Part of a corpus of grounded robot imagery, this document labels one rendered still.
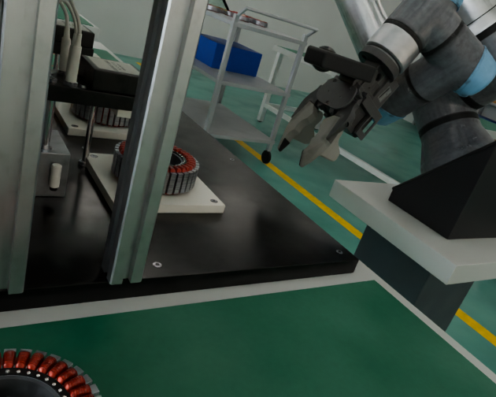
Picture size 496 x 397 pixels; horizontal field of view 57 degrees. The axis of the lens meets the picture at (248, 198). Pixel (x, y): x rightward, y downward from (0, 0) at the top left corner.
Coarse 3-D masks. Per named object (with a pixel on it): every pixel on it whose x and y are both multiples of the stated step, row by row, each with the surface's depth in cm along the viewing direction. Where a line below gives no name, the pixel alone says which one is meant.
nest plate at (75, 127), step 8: (56, 104) 78; (64, 104) 79; (56, 112) 76; (64, 112) 76; (72, 112) 77; (64, 120) 72; (72, 120) 73; (80, 120) 74; (64, 128) 72; (72, 128) 70; (80, 128) 71; (96, 128) 73; (104, 128) 74; (112, 128) 75; (120, 128) 76; (96, 136) 73; (104, 136) 73; (112, 136) 74; (120, 136) 75
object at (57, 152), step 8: (56, 136) 54; (56, 144) 52; (64, 144) 53; (48, 152) 49; (56, 152) 50; (64, 152) 51; (40, 160) 49; (48, 160) 50; (56, 160) 50; (64, 160) 51; (40, 168) 50; (48, 168) 50; (64, 168) 51; (40, 176) 50; (48, 176) 51; (64, 176) 51; (40, 184) 50; (48, 184) 51; (64, 184) 52; (40, 192) 51; (48, 192) 51; (56, 192) 52; (64, 192) 52
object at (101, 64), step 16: (80, 64) 53; (96, 64) 50; (112, 64) 53; (128, 64) 55; (80, 80) 51; (96, 80) 49; (112, 80) 50; (128, 80) 51; (48, 96) 47; (64, 96) 48; (80, 96) 48; (96, 96) 49; (112, 96) 50; (128, 96) 51; (48, 112) 48; (128, 112) 52; (48, 128) 49; (48, 144) 50
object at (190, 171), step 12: (120, 144) 60; (120, 156) 57; (180, 156) 63; (192, 156) 63; (168, 168) 57; (180, 168) 58; (192, 168) 60; (168, 180) 57; (180, 180) 58; (192, 180) 60; (168, 192) 57; (180, 192) 59
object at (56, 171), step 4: (52, 164) 50; (56, 164) 50; (52, 168) 49; (56, 168) 49; (60, 168) 50; (52, 172) 50; (56, 172) 50; (60, 172) 50; (52, 176) 50; (56, 176) 50; (60, 176) 50; (52, 180) 50; (56, 180) 50; (52, 184) 50; (56, 184) 50; (52, 188) 50; (56, 188) 51
